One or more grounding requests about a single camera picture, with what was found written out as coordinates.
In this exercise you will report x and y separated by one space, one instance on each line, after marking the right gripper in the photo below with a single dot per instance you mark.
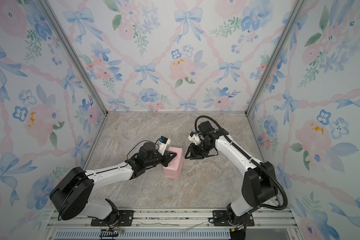
194 156

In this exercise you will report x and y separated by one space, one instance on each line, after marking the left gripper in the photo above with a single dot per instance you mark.
167 158

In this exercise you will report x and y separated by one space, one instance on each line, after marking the purple wrapping paper sheet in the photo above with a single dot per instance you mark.
174 168

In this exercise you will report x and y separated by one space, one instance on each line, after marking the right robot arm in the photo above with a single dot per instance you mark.
259 180

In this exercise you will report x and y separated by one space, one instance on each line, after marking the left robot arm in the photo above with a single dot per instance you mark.
72 197

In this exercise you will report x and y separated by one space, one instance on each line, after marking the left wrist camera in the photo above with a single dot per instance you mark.
163 143

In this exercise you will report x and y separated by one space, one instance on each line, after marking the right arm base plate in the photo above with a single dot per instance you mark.
224 218

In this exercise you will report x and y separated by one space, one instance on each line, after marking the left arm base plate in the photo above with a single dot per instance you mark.
121 218

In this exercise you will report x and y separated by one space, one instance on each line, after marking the aluminium front rail frame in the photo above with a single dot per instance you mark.
269 224

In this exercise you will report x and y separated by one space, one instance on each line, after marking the white slotted cable duct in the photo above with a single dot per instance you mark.
143 234

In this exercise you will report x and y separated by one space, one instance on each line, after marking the left aluminium corner post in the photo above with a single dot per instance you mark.
69 49

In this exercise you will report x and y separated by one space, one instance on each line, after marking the aluminium corner post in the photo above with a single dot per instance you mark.
69 49
279 47

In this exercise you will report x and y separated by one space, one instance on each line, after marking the right aluminium corner post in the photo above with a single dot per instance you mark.
279 47

